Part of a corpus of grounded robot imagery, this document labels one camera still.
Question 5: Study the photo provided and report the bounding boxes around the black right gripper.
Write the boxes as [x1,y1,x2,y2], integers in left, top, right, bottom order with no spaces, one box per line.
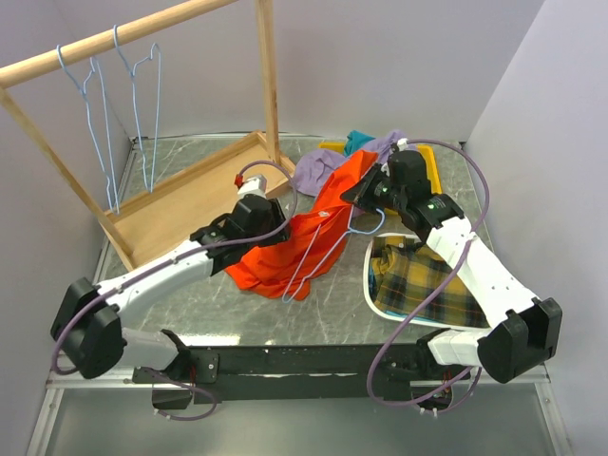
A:
[340,162,406,217]

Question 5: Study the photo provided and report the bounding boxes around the orange t shirt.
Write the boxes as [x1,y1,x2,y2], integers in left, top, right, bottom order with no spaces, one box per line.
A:
[224,149,381,302]

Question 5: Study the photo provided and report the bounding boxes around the blue wire hanger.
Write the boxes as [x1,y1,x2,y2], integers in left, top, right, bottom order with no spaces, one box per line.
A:
[112,25,162,194]
[280,207,387,304]
[55,45,121,215]

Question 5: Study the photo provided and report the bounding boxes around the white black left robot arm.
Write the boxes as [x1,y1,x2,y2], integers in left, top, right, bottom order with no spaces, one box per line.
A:
[50,195,290,382]

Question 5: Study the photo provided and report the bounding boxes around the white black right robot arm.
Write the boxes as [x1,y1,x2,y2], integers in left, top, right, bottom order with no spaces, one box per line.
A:
[340,149,562,384]

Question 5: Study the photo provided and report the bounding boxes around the teal t shirt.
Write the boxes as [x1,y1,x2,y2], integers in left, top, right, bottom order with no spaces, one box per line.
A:
[343,130,374,157]

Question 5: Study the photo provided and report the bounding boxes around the purple t shirt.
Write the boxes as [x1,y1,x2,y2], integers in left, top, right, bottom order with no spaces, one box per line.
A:
[294,129,407,197]

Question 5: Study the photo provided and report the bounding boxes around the yellow plaid shirt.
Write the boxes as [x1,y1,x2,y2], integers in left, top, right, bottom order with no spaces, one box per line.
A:
[370,236,490,330]

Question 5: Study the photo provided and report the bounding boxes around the yellow plastic tray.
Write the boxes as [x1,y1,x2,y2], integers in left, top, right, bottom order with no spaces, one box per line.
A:
[315,141,442,207]

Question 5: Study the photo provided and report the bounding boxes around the white perforated plastic basket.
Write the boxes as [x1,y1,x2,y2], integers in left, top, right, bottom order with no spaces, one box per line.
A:
[362,231,495,333]

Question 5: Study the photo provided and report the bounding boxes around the wooden clothes rack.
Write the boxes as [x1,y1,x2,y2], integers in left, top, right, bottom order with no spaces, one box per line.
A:
[1,1,295,270]

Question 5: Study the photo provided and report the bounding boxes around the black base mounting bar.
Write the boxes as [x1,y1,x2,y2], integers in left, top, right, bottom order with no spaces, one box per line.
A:
[131,342,476,412]

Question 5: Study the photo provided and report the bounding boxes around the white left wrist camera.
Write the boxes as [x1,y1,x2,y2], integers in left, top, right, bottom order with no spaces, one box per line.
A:
[235,175,267,200]

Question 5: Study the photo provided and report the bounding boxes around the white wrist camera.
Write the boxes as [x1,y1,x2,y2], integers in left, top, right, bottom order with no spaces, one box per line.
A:
[235,175,267,200]
[391,138,409,153]

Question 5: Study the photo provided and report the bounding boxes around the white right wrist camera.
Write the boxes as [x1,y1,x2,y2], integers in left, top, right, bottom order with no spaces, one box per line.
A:
[391,138,409,153]

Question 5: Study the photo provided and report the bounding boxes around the aluminium rail frame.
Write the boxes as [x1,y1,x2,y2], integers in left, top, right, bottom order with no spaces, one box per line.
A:
[26,137,576,456]

